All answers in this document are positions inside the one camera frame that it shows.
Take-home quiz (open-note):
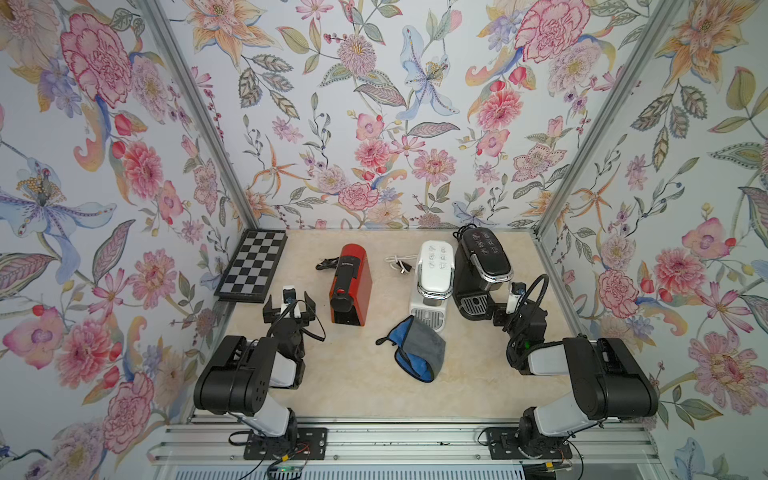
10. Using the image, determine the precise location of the red coffee machine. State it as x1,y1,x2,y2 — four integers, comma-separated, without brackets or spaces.
329,243,373,327

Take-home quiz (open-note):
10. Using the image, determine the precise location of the blue grey cleaning cloth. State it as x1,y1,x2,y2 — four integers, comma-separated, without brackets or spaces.
375,315,446,383

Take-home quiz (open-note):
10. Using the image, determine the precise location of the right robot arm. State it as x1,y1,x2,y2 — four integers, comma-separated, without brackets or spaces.
492,274,659,459

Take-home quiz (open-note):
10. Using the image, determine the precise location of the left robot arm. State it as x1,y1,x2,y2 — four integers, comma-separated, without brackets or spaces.
193,287,325,445

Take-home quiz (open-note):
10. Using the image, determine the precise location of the black coffee machine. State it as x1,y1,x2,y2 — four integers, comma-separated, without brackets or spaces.
452,224,514,321

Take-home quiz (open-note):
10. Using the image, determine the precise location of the white coffee machine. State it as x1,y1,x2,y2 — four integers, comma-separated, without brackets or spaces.
410,240,455,333

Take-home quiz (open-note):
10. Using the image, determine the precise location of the black white chessboard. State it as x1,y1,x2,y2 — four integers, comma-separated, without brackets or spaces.
215,229,288,304

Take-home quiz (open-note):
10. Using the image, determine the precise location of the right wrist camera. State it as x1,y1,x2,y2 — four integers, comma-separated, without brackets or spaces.
506,282,527,314

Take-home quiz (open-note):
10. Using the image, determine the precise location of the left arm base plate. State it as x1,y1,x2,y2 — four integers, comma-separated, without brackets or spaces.
243,427,328,461

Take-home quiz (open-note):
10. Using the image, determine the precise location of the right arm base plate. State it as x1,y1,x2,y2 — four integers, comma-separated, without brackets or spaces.
478,427,573,461

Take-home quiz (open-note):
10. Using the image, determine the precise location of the aluminium front rail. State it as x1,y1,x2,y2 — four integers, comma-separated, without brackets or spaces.
147,415,661,466

